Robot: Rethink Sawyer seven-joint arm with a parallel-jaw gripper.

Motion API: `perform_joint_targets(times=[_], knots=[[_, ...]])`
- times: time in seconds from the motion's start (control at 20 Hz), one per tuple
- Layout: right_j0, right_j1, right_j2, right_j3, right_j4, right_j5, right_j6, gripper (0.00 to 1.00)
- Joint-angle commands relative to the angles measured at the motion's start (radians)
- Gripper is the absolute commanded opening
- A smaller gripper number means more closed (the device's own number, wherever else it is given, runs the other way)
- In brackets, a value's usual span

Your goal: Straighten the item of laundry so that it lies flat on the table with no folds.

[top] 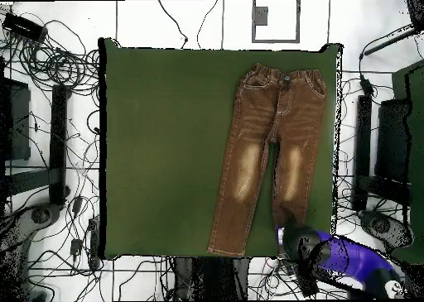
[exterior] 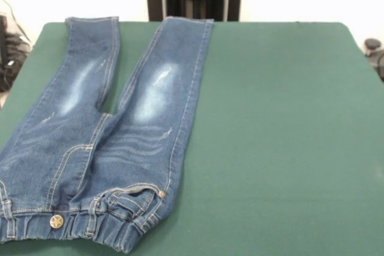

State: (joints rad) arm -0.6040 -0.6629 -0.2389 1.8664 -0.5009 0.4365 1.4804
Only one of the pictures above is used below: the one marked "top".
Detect blue denim jeans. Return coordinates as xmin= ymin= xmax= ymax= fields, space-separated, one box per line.
xmin=206 ymin=62 xmax=327 ymax=258

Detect grey wheeled base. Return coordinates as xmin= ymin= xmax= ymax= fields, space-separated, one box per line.
xmin=0 ymin=203 xmax=64 ymax=302
xmin=359 ymin=209 xmax=415 ymax=254

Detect black equipment stand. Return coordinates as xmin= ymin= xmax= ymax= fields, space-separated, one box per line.
xmin=352 ymin=94 xmax=413 ymax=212
xmin=0 ymin=79 xmax=71 ymax=206

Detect dark green table cloth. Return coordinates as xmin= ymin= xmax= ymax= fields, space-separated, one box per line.
xmin=98 ymin=36 xmax=344 ymax=261

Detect black power adapter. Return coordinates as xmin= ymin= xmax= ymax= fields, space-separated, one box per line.
xmin=359 ymin=74 xmax=375 ymax=96
xmin=70 ymin=237 xmax=84 ymax=257
xmin=71 ymin=195 xmax=84 ymax=217

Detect dark grey square plate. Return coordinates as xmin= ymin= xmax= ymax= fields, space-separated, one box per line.
xmin=253 ymin=6 xmax=269 ymax=26

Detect black rod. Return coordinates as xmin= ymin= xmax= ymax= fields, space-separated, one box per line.
xmin=362 ymin=23 xmax=417 ymax=56

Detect black power strip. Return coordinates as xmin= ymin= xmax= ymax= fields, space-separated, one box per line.
xmin=2 ymin=12 xmax=48 ymax=42

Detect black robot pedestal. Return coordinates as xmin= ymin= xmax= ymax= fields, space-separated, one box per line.
xmin=173 ymin=256 xmax=253 ymax=301

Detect grey square frame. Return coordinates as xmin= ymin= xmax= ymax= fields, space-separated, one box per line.
xmin=251 ymin=0 xmax=301 ymax=44

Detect black cable tangle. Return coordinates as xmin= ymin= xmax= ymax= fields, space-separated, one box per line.
xmin=0 ymin=17 xmax=100 ymax=94

